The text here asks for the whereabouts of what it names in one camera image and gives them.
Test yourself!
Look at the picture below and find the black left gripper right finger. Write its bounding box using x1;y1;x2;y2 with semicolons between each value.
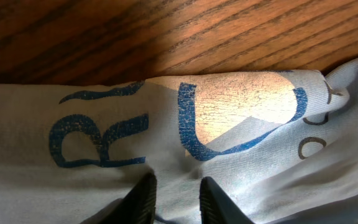
200;177;254;224

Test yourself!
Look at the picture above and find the light blue printed t-shirt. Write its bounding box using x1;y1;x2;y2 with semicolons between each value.
0;59;358;223

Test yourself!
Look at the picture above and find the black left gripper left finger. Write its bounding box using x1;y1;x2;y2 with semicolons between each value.
99;173;157;224

